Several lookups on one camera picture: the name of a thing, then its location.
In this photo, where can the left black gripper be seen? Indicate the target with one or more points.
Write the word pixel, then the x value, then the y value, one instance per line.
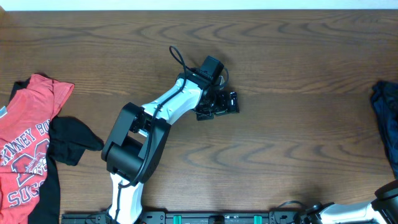
pixel 224 107

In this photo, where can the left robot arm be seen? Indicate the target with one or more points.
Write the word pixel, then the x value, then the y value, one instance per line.
pixel 137 140

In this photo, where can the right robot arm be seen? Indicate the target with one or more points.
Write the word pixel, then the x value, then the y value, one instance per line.
pixel 382 210

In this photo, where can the plain black garment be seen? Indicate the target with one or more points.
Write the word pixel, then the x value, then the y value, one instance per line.
pixel 68 140

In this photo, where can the dark navy blue garment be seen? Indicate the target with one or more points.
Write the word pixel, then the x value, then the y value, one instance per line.
pixel 384 104

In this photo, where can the red printed t-shirt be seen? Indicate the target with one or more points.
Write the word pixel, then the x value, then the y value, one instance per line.
pixel 24 143

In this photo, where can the black mounting rail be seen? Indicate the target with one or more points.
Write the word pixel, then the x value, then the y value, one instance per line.
pixel 193 218

